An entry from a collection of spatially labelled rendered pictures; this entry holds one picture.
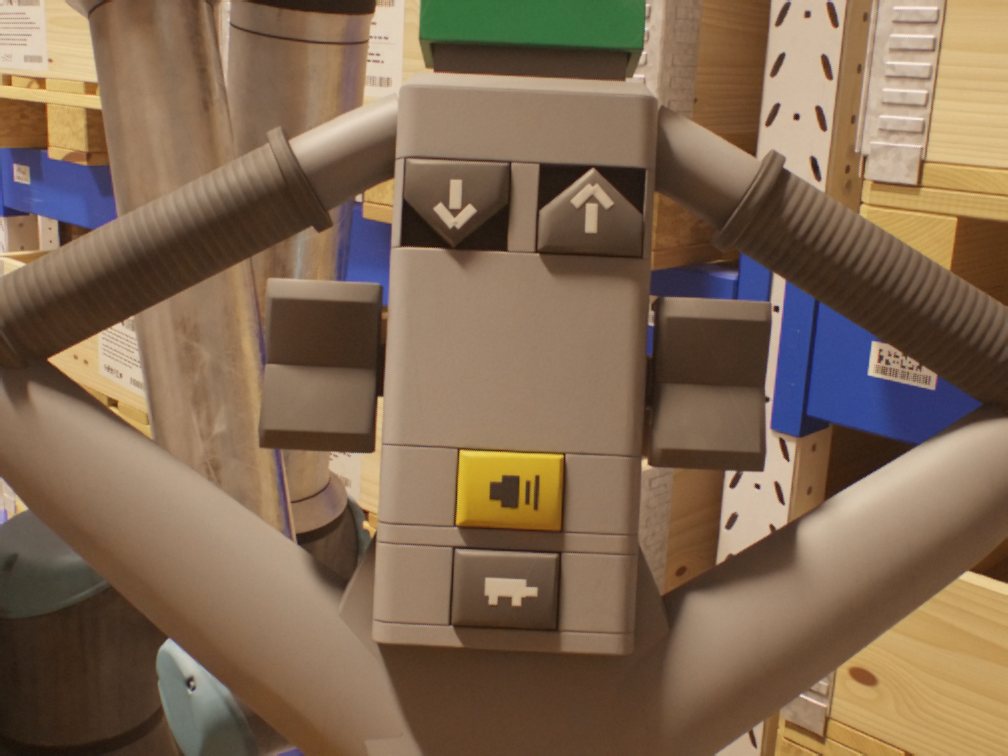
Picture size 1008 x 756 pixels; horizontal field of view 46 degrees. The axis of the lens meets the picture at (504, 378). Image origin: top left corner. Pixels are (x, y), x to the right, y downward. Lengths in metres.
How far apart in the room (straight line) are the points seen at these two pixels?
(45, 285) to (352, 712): 0.19
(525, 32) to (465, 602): 0.20
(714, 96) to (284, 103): 0.57
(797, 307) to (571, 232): 0.88
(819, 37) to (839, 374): 0.34
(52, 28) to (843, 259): 2.01
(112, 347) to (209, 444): 1.46
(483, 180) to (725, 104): 0.98
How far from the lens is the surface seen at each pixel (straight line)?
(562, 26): 0.44
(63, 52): 2.31
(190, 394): 0.81
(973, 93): 1.13
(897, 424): 1.25
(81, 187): 2.44
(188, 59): 0.85
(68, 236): 5.23
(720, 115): 1.38
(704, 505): 1.48
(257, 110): 0.97
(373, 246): 1.72
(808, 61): 1.27
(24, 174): 2.65
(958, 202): 1.13
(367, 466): 1.70
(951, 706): 1.23
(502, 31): 0.44
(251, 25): 0.96
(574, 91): 0.43
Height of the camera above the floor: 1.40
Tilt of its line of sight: 15 degrees down
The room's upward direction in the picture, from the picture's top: 3 degrees clockwise
